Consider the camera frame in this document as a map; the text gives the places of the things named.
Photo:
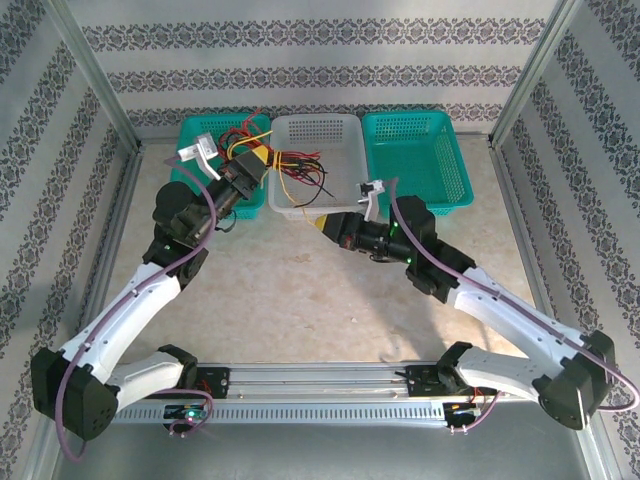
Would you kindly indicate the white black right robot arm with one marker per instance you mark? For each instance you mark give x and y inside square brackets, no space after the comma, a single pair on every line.
[525,315]

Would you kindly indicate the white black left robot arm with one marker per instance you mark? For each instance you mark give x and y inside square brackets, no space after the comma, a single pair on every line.
[115,320]

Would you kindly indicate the white plastic basket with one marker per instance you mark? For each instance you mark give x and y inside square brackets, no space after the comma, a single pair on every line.
[320,135]

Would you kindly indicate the teal plastic basket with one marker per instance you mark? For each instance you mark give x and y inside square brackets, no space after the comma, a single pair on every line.
[415,150]
[192,135]

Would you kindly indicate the small controller circuit board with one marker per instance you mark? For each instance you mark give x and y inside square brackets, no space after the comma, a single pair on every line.
[462,409]
[187,413]

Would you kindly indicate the aluminium table side rail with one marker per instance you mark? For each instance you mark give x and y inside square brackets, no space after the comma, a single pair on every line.
[515,210]
[117,210]

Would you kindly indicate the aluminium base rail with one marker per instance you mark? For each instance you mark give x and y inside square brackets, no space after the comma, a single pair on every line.
[320,372]

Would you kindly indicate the aluminium frame post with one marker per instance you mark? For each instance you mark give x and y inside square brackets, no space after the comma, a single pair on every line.
[535,70]
[90,70]

